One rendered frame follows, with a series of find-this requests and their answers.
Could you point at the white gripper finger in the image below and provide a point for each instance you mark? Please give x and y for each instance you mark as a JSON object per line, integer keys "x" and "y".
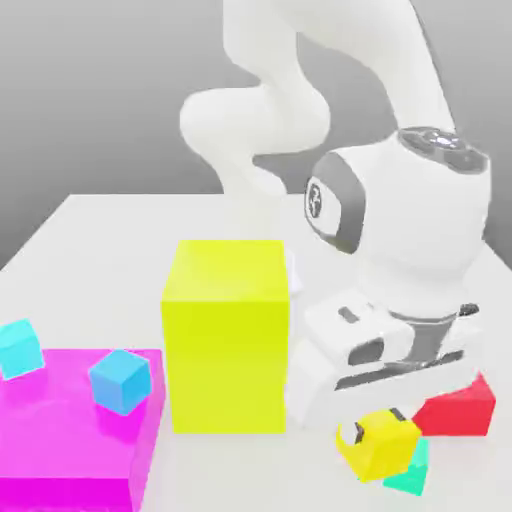
{"x": 356, "y": 434}
{"x": 399, "y": 414}

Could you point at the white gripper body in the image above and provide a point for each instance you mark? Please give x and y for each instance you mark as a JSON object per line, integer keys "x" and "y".
{"x": 316, "y": 396}

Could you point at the small yellow cube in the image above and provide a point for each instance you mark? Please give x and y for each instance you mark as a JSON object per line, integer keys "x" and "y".
{"x": 380, "y": 448}

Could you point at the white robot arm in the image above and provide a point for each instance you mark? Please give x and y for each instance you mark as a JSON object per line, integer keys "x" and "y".
{"x": 420, "y": 224}

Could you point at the small red cube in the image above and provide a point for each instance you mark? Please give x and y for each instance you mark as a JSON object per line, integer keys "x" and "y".
{"x": 456, "y": 416}

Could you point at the small green cube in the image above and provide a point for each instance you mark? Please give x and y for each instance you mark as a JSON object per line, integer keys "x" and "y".
{"x": 412, "y": 476}

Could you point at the small blue cube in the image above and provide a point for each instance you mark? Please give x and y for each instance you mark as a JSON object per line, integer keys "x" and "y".
{"x": 120, "y": 380}

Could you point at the small cyan cube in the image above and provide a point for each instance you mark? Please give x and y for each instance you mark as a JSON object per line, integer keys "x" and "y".
{"x": 20, "y": 350}

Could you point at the large yellow box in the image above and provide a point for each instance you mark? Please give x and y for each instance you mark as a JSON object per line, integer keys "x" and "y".
{"x": 226, "y": 340}

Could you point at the large magenta box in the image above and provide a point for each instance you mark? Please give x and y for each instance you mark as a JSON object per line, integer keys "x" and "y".
{"x": 60, "y": 448}

